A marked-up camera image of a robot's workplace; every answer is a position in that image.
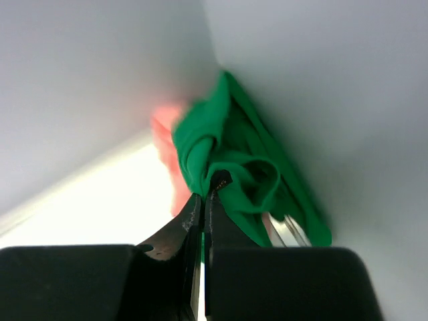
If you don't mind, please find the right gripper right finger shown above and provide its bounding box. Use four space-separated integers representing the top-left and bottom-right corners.
205 170 264 320

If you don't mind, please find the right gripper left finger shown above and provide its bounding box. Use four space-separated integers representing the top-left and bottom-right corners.
136 194 202 320

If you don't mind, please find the green t shirt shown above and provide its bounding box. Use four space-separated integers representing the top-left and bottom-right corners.
173 71 332 247

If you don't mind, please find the pink t shirt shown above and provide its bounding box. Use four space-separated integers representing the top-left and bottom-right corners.
150 102 191 217

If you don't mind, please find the aluminium rail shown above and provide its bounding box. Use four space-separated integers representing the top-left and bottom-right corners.
262 213 312 247

